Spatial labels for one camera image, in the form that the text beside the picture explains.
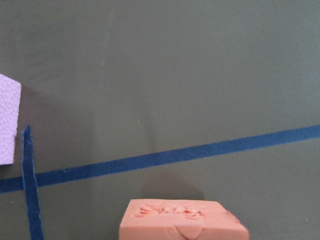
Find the pink foam cube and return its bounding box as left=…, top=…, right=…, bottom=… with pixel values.
left=0, top=74, right=22, bottom=165

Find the orange foam cube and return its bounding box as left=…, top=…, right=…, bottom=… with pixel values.
left=118, top=199, right=250, bottom=240

